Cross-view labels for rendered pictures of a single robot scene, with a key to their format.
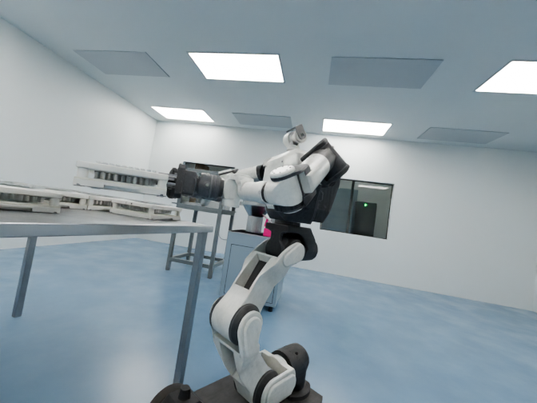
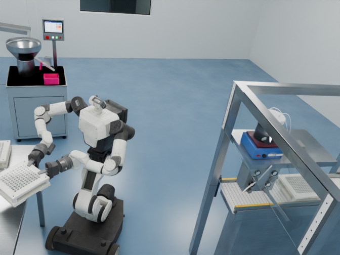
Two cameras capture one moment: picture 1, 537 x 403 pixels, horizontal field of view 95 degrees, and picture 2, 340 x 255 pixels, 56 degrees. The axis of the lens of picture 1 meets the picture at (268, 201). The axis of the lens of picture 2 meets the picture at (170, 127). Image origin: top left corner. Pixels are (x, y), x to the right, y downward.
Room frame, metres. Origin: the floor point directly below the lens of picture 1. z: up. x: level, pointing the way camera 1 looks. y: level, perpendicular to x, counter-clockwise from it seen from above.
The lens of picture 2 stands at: (-0.78, 0.59, 2.48)
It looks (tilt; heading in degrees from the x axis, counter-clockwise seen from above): 32 degrees down; 325
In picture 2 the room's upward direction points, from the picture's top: 9 degrees clockwise
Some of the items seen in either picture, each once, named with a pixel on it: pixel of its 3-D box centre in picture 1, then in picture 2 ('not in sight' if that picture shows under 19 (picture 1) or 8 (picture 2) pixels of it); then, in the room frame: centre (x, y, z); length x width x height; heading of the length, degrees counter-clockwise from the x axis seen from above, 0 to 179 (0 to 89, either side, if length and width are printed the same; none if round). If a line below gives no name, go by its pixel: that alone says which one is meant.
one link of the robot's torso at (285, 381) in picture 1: (264, 377); (97, 208); (1.12, -0.10, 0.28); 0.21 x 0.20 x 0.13; 137
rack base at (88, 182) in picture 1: (127, 188); (20, 184); (0.85, 0.49, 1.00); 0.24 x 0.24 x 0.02; 25
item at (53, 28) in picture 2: not in sight; (54, 45); (3.00, -0.20, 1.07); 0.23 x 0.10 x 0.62; 79
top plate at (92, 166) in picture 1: (129, 174); (19, 178); (0.85, 0.49, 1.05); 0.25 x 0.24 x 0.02; 115
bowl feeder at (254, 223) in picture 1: (260, 217); (31, 58); (2.96, 0.06, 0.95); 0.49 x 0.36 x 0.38; 79
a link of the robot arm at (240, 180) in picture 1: (238, 187); (80, 159); (0.89, 0.12, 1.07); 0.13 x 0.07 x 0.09; 42
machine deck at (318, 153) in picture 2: not in sight; (280, 147); (0.29, -1.07, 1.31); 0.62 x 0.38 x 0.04; 73
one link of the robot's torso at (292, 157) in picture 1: (300, 185); (103, 125); (1.14, -0.13, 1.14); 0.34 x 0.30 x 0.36; 24
